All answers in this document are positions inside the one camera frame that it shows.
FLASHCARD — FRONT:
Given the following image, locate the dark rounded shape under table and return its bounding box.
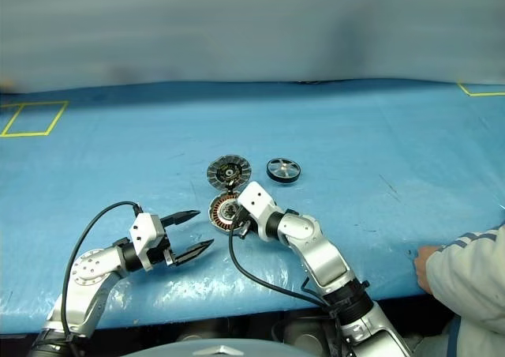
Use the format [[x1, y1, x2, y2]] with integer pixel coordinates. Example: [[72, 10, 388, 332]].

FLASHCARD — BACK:
[[271, 319, 332, 348], [175, 325, 222, 343]]

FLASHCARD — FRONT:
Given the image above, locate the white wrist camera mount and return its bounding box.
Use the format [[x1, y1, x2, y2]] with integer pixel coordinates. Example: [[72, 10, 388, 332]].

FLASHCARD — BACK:
[[129, 212, 166, 273], [235, 181, 279, 239]]

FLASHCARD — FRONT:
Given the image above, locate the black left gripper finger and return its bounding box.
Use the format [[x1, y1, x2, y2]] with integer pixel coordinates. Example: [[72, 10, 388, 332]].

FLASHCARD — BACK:
[[173, 238, 215, 265], [169, 210, 201, 227]]

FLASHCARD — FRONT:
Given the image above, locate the grey robot torso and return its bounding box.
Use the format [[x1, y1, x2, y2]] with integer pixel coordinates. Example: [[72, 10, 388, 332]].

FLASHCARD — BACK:
[[133, 336, 336, 357]]

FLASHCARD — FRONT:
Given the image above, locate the finned round motor housing lid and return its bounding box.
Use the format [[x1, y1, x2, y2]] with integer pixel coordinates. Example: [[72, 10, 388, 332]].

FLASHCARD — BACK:
[[206, 155, 252, 190]]

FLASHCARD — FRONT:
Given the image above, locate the blue plastic table cover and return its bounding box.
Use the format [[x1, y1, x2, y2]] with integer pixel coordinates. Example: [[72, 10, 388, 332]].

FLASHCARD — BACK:
[[0, 81, 505, 330]]

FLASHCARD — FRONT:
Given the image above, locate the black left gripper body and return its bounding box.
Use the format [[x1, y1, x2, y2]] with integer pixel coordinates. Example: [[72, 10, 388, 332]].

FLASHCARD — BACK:
[[151, 216, 177, 267]]

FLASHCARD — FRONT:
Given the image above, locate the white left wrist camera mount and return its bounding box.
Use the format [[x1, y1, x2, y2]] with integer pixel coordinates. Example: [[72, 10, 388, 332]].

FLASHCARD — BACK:
[[129, 212, 166, 273]]

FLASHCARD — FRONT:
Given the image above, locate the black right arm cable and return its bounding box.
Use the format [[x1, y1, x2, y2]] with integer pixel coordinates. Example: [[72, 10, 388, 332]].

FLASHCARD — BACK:
[[227, 210, 348, 357]]

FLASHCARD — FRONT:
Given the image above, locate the motor housing with copper stator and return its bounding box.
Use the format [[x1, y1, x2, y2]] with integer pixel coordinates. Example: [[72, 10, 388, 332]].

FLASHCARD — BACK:
[[208, 190, 242, 234]]

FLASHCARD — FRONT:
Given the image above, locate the person's bare hand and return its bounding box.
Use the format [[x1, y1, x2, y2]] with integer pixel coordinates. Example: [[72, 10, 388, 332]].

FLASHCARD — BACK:
[[413, 245, 443, 295]]

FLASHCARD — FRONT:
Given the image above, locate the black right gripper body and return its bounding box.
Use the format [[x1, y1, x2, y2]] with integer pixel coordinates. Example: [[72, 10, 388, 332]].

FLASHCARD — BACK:
[[234, 208, 254, 238]]

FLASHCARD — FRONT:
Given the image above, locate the silver spoked rotor black rim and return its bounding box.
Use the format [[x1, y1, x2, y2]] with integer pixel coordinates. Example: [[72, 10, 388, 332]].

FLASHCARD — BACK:
[[266, 157, 301, 184]]

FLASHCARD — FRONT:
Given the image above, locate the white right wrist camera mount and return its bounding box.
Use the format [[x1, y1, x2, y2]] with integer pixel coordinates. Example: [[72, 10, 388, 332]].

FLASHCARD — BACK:
[[235, 181, 279, 239]]

